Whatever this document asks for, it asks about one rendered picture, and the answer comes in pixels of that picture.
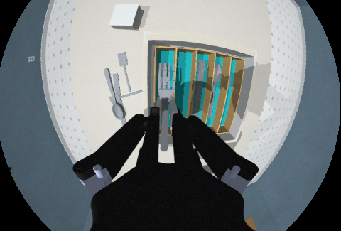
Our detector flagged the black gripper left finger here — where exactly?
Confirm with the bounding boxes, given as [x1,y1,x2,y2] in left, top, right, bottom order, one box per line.
[72,97,162,209]

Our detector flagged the white rectangular block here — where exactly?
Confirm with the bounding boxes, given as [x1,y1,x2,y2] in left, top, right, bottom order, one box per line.
[109,4,141,30]

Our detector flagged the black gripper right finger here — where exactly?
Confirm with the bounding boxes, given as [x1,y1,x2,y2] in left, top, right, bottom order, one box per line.
[169,97,259,208]

